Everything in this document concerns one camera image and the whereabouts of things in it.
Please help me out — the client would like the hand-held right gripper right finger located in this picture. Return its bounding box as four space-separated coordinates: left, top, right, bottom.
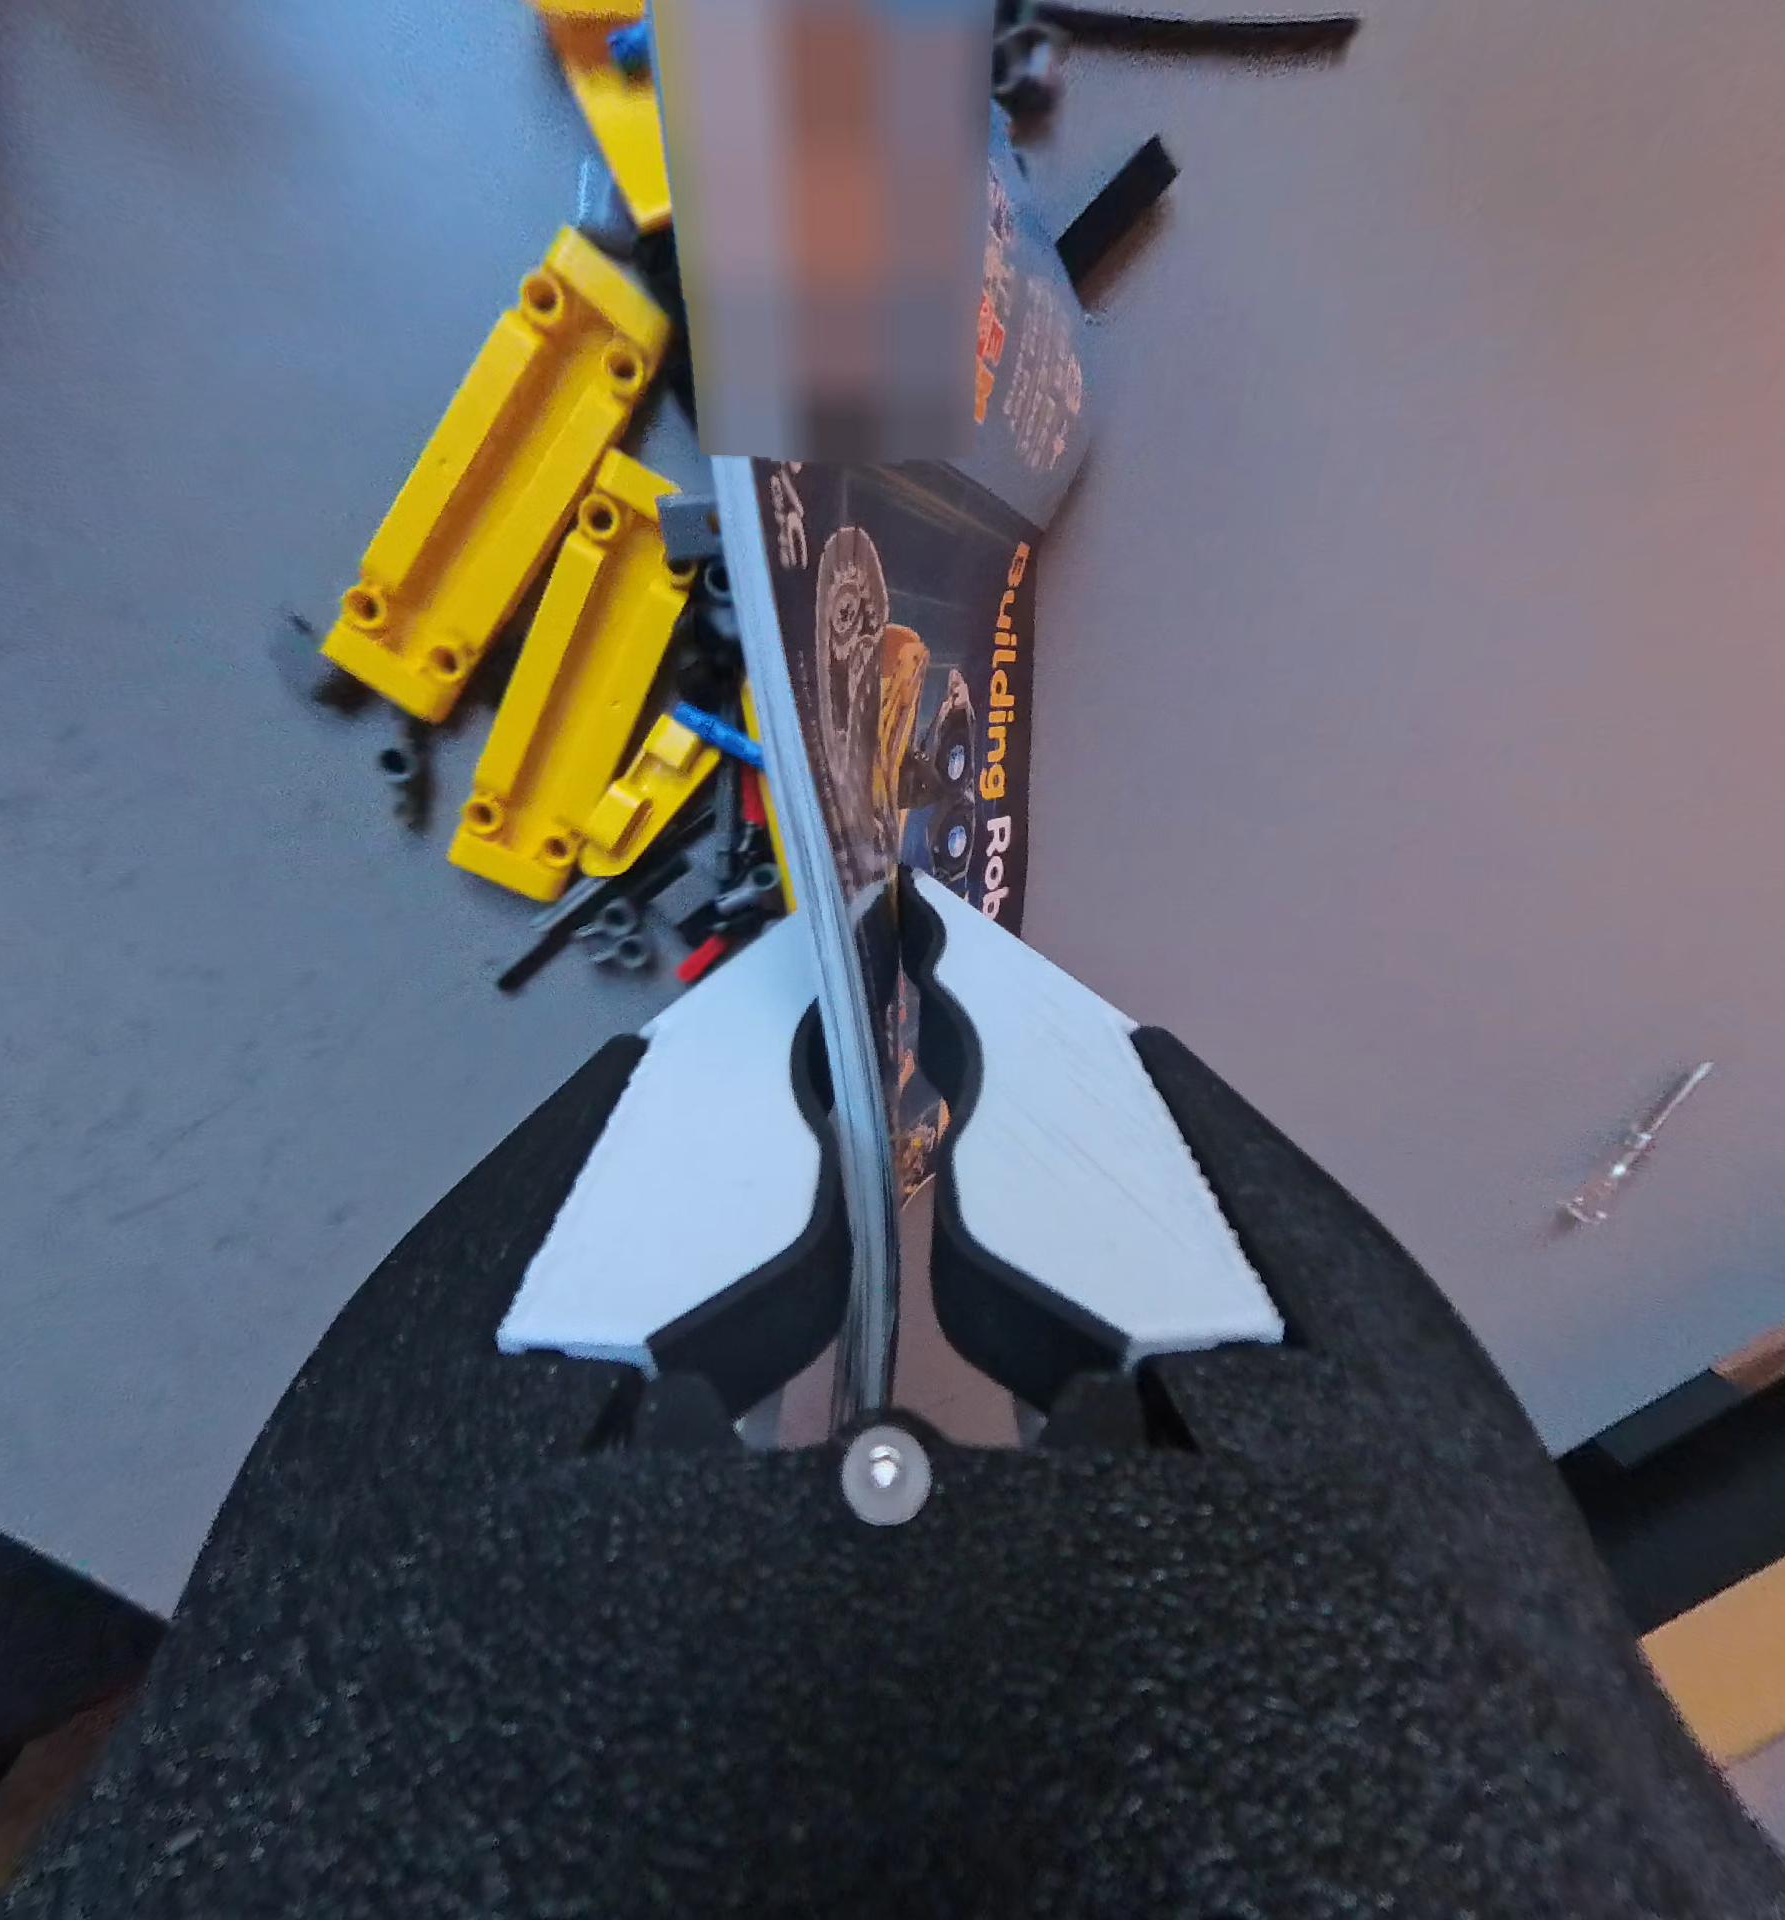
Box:
898 865 1287 1415

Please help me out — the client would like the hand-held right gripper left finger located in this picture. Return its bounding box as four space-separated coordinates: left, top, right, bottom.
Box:
496 899 854 1415

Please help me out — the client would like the pile of toy building pieces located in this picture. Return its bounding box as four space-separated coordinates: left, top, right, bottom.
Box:
375 0 800 995

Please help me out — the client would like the yellow long building brick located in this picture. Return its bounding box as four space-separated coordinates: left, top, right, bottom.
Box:
447 445 703 905
319 224 678 725

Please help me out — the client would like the toy instruction booklet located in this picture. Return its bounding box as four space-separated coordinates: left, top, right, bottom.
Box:
652 0 1099 1419

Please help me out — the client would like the clear plastic building pin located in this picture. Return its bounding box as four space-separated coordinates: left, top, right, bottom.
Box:
1557 1055 1723 1236

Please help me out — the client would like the yellow wooden beam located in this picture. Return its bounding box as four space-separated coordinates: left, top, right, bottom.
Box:
1639 1511 1785 1772

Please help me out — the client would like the black flat building strip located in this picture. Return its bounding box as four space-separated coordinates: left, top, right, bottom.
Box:
1053 131 1182 288

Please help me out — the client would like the black long building axle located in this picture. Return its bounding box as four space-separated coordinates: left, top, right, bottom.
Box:
994 0 1362 122

